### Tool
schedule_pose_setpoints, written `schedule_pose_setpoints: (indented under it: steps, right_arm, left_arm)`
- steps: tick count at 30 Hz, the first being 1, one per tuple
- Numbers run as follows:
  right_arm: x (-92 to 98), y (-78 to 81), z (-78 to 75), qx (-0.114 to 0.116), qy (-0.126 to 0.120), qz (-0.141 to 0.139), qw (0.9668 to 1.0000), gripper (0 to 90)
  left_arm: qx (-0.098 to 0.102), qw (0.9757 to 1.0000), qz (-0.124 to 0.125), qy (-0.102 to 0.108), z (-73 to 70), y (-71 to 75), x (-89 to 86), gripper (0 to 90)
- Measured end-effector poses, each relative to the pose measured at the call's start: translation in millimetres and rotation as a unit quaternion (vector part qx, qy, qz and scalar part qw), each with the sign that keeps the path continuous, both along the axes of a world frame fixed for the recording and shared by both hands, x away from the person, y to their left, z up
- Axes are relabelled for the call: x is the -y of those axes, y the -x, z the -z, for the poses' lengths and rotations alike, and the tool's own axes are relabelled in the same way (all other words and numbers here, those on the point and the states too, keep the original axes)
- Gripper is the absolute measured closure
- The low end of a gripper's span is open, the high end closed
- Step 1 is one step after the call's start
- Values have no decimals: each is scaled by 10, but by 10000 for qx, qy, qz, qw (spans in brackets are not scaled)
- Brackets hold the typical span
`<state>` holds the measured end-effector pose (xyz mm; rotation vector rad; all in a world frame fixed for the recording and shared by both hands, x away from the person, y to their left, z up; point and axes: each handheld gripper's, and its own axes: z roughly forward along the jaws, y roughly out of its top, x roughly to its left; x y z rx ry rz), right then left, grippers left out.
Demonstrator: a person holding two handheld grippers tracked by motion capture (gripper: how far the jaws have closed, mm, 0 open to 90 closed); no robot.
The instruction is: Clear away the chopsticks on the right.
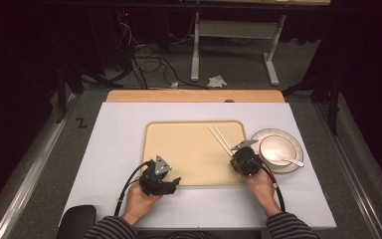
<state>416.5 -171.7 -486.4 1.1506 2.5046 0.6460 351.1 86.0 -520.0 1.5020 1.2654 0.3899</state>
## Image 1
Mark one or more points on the black chair armrest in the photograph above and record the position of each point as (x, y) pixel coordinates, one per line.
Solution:
(78, 220)

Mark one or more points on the aluminium floor rail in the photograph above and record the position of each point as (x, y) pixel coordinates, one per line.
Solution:
(354, 179)
(30, 186)

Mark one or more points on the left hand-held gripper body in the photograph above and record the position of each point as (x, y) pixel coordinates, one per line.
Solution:
(152, 184)

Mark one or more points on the white plate with dark rim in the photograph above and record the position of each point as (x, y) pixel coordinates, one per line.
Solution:
(296, 157)

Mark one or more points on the white bowl with dark rim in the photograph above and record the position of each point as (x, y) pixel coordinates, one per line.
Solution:
(277, 147)

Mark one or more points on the dark computer box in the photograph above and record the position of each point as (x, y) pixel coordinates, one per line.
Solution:
(109, 40)

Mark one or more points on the black metal stand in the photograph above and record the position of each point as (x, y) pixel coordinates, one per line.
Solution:
(335, 99)
(62, 86)

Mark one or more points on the person's left hand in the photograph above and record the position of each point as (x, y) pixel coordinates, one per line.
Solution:
(138, 204)

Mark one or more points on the white metal desk frame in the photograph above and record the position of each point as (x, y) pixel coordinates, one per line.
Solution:
(235, 29)

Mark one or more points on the person's right hand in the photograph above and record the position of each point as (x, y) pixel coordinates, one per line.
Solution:
(262, 189)

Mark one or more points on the white table cover board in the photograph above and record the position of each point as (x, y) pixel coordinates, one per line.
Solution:
(119, 132)

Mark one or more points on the beige plastic tray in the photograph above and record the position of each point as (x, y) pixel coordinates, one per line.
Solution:
(185, 152)

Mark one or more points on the white ceramic spoon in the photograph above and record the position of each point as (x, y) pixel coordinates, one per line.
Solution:
(295, 162)

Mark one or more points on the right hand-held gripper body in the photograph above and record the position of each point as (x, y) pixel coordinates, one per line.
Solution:
(247, 162)

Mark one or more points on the large crumpled white paper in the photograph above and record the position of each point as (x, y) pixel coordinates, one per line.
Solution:
(217, 81)

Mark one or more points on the small crumpled white paper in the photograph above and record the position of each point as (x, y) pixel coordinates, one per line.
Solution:
(174, 85)

